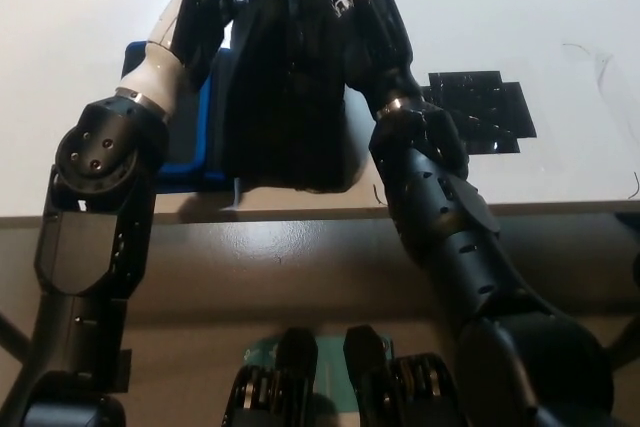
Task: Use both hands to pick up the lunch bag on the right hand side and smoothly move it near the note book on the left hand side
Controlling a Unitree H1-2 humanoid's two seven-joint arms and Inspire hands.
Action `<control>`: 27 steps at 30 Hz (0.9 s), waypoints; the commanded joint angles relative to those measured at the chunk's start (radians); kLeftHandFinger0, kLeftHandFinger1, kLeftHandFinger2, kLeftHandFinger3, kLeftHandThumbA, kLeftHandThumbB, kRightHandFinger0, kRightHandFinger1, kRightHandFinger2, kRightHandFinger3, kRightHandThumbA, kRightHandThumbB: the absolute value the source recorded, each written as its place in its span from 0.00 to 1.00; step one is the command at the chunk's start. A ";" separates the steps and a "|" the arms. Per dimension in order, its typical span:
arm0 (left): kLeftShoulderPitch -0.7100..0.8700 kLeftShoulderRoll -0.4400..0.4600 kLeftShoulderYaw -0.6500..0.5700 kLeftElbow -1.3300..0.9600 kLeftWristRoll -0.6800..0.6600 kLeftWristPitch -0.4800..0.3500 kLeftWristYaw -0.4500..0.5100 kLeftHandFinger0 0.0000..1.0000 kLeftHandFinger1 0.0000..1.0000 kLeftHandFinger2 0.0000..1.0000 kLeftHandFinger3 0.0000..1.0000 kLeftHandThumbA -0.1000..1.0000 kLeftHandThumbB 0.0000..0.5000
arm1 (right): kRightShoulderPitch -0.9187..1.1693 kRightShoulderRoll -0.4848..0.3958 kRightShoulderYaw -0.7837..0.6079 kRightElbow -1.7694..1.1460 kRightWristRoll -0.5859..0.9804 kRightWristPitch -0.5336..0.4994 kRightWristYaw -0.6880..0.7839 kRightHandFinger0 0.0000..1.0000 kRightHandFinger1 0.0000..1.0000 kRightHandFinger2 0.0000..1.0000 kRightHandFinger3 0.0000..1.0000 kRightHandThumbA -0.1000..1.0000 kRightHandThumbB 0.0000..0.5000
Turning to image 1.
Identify black diagonal table leg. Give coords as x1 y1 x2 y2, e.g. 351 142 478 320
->
0 310 32 364

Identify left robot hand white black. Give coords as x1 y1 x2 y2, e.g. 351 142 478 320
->
115 0 262 116

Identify right robot hand black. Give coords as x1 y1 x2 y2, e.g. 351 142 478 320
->
323 0 425 114

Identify black blue-trimmed notebook case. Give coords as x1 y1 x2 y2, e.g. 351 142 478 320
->
122 39 242 197

